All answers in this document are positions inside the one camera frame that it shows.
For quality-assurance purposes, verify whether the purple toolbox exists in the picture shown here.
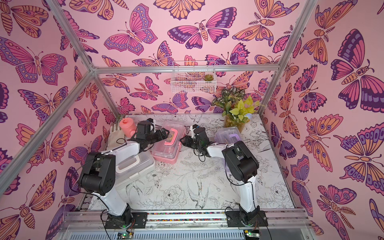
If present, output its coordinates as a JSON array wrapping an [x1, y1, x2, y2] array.
[[214, 127, 242, 175]]

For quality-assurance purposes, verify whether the potted leafy plant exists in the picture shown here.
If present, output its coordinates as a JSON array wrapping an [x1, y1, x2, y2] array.
[[211, 87, 260, 133]]

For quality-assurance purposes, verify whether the white wire basket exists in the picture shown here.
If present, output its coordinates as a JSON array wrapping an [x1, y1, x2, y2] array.
[[170, 60, 217, 94]]

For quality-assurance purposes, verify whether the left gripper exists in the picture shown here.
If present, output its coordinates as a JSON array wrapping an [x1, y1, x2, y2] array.
[[146, 128, 171, 146]]

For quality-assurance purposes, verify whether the pink watering can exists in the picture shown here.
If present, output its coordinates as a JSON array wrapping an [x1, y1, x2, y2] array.
[[119, 118, 137, 139]]

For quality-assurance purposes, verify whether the white clear toolbox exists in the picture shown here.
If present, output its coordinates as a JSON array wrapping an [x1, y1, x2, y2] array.
[[111, 146, 155, 190]]

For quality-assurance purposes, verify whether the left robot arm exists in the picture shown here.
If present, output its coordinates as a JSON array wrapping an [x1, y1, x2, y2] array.
[[76, 118, 170, 229]]

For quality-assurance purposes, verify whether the metal base rail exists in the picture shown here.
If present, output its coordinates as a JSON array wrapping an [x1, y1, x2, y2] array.
[[56, 208, 316, 240]]

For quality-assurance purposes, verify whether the pink toolbox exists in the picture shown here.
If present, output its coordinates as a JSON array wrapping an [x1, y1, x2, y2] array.
[[151, 121, 186, 165]]

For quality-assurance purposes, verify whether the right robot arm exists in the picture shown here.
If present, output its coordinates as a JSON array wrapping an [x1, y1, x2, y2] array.
[[180, 125, 268, 226]]

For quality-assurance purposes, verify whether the small succulent plant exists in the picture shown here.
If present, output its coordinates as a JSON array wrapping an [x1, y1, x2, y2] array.
[[204, 74, 214, 82]]

